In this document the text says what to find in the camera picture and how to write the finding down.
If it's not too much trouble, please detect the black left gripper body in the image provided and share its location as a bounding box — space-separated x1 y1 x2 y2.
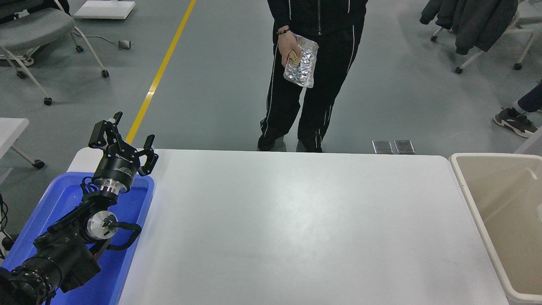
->
92 149 141 187

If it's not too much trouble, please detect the silver foil tray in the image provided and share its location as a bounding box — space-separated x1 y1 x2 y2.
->
283 34 319 89

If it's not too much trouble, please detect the large beige dustbin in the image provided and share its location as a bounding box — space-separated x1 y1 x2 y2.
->
449 152 542 305

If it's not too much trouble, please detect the person's hand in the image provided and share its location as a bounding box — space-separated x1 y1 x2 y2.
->
277 31 302 69

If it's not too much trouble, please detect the white side table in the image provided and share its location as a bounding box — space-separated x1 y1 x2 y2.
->
0 117 45 185

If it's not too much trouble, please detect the blue plastic tray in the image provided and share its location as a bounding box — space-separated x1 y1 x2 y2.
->
0 171 155 305

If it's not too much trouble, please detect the white flat board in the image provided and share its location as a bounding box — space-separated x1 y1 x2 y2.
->
73 0 136 20

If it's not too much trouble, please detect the grey office chair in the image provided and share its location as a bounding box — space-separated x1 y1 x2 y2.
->
0 0 110 106

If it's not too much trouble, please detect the standing person with foil tray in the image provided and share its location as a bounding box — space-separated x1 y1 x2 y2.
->
257 0 368 153

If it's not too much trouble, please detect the dark jacket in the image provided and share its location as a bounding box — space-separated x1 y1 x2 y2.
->
419 0 520 56

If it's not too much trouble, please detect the person in dark sneakers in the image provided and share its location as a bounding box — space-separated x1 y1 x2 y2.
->
493 83 542 139

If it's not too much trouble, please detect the grey floor cable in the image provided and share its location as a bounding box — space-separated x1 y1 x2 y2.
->
73 33 121 45

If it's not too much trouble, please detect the black cable bundle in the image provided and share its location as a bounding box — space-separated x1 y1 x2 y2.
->
0 193 20 260

